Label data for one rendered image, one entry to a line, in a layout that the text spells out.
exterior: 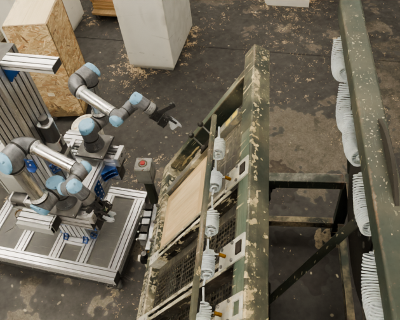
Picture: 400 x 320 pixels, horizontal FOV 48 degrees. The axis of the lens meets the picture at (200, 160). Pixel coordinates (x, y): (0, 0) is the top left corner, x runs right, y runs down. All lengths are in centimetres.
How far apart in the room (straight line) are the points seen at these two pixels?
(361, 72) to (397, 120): 301
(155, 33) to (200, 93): 82
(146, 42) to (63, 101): 115
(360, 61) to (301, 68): 337
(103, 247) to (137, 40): 249
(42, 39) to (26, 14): 27
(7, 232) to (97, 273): 96
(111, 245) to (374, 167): 264
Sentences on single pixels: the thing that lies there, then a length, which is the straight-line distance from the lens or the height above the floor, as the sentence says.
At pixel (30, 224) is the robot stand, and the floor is 95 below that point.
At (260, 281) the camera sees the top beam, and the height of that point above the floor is 191.
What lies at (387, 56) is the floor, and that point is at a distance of 567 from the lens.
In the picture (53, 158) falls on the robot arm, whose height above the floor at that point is 161.
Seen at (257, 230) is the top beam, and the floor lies 191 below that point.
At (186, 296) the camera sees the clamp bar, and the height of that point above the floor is 144.
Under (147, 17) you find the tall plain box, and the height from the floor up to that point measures 73.
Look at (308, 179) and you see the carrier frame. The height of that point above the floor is 79.
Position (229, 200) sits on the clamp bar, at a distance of 212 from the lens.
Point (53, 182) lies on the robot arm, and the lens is 297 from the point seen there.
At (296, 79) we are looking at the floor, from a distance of 522.
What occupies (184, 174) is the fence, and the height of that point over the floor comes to 113.
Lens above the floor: 345
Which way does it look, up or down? 51 degrees down
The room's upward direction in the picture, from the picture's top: 9 degrees counter-clockwise
